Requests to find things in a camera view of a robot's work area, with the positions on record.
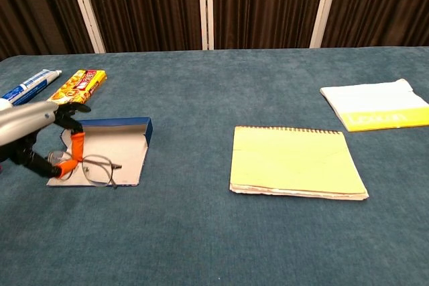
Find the teal velvet tablecloth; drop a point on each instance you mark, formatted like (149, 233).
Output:
(201, 98)

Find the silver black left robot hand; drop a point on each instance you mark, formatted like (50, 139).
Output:
(23, 122)

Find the thin metal-framed eyeglasses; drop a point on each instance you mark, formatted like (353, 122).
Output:
(95, 172)

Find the blue cardboard glasses box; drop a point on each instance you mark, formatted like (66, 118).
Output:
(127, 145)

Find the yellow spiral notepad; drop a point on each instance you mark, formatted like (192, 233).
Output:
(295, 162)

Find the brown pleated curtain panel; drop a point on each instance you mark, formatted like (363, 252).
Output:
(268, 4)
(33, 8)
(385, 4)
(144, 4)

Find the yellow snack box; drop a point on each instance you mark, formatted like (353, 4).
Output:
(80, 85)

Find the white yellow notebook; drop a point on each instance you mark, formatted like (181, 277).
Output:
(372, 102)

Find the white blue toothpaste tube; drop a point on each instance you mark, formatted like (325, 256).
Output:
(30, 85)

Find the white partition frame post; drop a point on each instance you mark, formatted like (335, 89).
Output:
(323, 8)
(85, 8)
(206, 8)

